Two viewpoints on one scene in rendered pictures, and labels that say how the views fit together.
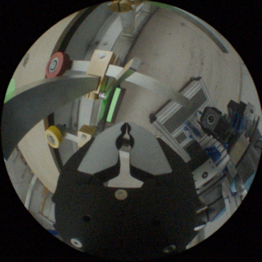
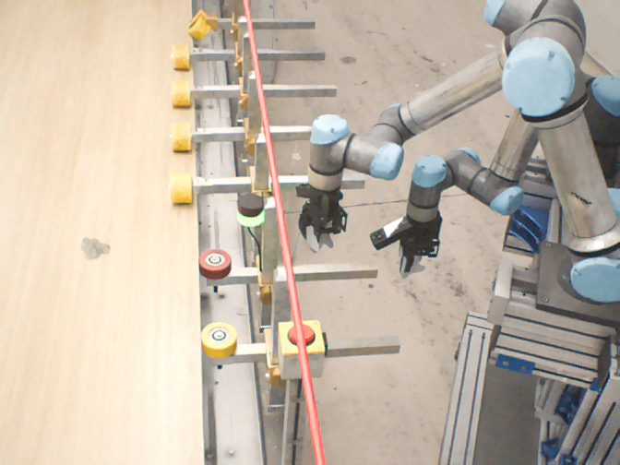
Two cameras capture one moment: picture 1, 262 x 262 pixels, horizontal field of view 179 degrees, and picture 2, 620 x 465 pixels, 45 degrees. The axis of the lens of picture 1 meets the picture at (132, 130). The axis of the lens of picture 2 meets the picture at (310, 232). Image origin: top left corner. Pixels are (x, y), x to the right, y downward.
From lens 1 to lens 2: 1.76 m
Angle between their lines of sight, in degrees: 78
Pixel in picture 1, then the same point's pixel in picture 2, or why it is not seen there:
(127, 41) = not seen: hidden behind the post
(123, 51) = not seen: hidden behind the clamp
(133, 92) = not seen: outside the picture
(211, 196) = (564, 264)
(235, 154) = (410, 209)
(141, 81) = (313, 269)
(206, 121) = (375, 240)
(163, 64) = (354, 375)
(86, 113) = (236, 416)
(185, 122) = (541, 451)
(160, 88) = (332, 268)
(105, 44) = (223, 295)
